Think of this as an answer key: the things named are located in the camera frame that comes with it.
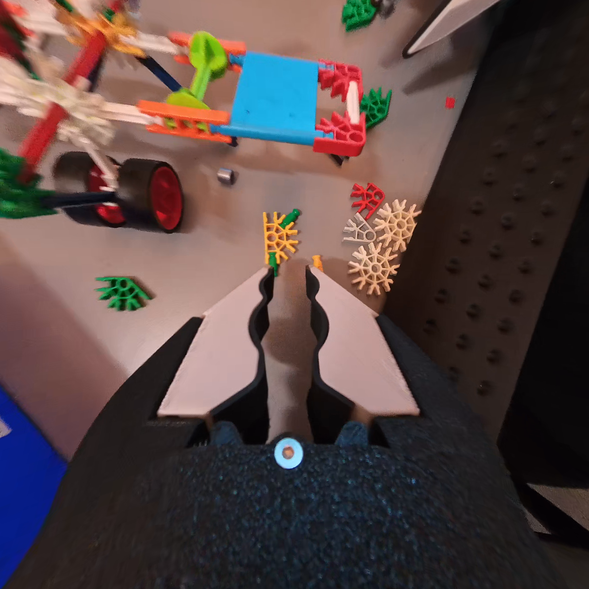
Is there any pale grey snowflake connector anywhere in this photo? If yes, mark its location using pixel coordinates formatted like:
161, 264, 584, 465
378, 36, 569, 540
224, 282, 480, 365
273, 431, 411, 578
342, 212, 379, 244

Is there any yellow connector with green rod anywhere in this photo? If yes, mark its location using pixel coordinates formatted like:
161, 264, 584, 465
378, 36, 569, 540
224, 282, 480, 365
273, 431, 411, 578
268, 208, 302, 278

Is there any orange fan connector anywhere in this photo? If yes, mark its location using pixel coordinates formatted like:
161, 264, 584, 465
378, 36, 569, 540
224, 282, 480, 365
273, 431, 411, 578
262, 211, 300, 265

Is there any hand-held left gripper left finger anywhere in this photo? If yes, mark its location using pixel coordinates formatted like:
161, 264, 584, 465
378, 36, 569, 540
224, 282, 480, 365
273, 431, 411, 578
156, 266, 276, 445

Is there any white snowflake connector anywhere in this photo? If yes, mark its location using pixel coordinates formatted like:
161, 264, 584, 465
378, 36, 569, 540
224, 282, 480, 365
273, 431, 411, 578
373, 199, 422, 253
348, 242, 400, 296

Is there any black perforated pad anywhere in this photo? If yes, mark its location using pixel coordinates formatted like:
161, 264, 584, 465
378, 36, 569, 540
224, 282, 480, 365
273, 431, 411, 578
386, 0, 589, 546

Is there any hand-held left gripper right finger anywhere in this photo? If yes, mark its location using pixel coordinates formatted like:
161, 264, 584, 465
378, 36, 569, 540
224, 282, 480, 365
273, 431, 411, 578
305, 264, 421, 445

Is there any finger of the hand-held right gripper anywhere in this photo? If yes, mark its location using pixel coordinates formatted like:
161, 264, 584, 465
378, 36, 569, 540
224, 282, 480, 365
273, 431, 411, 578
402, 0, 501, 59

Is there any red fan connector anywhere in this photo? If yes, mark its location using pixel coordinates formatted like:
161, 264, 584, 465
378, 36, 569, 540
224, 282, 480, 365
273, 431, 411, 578
350, 183, 386, 220

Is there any colourful construction toy plane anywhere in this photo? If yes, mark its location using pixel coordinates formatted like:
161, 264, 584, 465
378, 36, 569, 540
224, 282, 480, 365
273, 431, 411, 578
0, 0, 369, 231

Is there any blue plastic bin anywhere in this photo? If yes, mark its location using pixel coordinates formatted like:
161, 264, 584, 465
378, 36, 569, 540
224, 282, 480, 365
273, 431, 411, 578
0, 384, 70, 576

